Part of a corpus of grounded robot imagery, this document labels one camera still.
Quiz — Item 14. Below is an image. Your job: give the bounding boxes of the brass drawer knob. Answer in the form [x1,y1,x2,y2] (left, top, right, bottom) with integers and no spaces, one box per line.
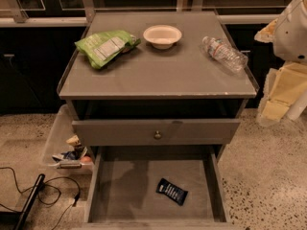
[153,130,162,140]

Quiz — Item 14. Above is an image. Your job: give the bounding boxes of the grey top drawer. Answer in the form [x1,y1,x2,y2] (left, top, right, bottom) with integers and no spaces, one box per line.
[72,119,240,146]

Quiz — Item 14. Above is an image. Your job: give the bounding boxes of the clear plastic water bottle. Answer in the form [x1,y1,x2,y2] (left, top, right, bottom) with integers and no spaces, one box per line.
[202,36,248,74]

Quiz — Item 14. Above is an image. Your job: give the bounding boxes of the black stand leg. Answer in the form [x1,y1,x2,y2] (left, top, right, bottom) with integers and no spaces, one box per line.
[13,173,45,230]

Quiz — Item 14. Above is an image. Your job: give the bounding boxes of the black cable on floor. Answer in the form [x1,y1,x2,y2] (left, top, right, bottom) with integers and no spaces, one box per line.
[0,166,82,230]

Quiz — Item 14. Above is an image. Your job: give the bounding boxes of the metal railing frame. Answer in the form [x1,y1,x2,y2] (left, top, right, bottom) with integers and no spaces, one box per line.
[0,0,292,28]

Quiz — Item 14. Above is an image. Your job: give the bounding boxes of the white post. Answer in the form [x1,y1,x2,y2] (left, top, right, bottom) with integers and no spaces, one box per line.
[287,90,307,121]

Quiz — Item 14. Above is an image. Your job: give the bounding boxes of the open grey middle drawer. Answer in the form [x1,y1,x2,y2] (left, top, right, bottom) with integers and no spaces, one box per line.
[75,146,239,230]

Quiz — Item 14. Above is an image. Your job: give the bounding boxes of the white paper bowl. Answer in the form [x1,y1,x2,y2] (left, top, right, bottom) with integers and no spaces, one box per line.
[143,25,182,50]

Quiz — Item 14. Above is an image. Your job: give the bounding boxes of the dark blue rxbar wrapper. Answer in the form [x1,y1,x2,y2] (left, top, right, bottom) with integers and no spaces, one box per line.
[155,178,188,206]

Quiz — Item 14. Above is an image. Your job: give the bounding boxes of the snack items in bin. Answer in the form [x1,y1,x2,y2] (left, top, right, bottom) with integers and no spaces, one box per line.
[52,135,93,169]

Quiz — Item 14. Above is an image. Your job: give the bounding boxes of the clear plastic storage bin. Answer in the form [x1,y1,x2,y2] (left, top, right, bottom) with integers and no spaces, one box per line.
[40,104,93,175]

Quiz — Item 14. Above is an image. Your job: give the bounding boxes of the green chip bag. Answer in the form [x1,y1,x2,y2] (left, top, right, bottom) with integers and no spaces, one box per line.
[75,30,141,69]

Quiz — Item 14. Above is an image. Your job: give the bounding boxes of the grey wooden nightstand cabinet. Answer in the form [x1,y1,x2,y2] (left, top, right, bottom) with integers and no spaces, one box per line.
[57,11,260,165]

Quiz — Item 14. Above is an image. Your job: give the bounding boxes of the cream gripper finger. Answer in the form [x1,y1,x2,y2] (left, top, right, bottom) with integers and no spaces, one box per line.
[254,19,277,43]
[256,61,307,127]

